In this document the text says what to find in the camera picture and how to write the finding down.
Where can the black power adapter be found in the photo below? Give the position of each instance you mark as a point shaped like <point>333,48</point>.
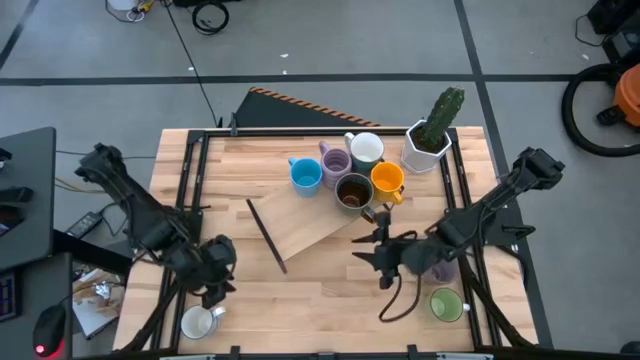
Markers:
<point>84,225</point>

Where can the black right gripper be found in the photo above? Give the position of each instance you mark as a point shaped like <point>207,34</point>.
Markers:
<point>402,257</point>

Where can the pale green mug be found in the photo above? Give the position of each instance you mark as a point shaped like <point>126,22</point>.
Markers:
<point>446,305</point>

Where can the yellow faceted mug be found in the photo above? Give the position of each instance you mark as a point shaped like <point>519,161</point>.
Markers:
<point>387,180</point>

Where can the black keyboard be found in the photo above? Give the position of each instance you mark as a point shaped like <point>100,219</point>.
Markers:
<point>7,302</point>

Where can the black desk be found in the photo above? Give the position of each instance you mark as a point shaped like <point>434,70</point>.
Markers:
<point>30,160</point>

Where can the dark teal brown glazed mug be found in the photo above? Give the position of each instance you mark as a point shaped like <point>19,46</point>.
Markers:
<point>354,192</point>

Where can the green cactus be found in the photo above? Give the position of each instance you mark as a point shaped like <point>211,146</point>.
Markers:
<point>444,112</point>

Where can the white bucket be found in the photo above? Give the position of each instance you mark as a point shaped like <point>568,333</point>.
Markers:
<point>122,4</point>

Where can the white mug blue floral print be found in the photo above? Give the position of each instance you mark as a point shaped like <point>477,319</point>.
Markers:
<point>198,322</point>

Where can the purple ribbed mug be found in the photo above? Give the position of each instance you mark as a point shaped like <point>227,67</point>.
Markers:
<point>336,162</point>

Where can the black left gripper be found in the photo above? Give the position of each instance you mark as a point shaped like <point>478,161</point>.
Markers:
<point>215,262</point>

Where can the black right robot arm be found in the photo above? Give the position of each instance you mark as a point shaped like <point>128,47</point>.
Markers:
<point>490,205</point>

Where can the orange vacuum cleaner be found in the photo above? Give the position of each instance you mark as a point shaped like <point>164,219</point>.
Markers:
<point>629,95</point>

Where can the white hexagonal plant pot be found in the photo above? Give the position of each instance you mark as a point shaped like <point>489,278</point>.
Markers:
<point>415,157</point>

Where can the black computer mouse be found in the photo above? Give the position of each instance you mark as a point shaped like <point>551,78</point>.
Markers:
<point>50,327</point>

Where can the black mat orange striped edge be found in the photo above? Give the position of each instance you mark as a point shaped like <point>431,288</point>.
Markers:
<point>270,112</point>

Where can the black equipment case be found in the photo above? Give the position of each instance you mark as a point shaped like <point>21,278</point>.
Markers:
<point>617,20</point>

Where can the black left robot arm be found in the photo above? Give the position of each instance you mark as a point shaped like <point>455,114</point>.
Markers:
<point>135,205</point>

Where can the black metal table frame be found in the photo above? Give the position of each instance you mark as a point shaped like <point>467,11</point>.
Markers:
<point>320,132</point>

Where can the crumpled paper pile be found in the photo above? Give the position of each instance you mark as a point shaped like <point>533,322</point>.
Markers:
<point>97,300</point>

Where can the teal mug white interior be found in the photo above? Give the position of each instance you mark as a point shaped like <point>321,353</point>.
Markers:
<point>366,147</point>

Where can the wooden shelf riser black legs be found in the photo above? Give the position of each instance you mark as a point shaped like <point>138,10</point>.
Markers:
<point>300,225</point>

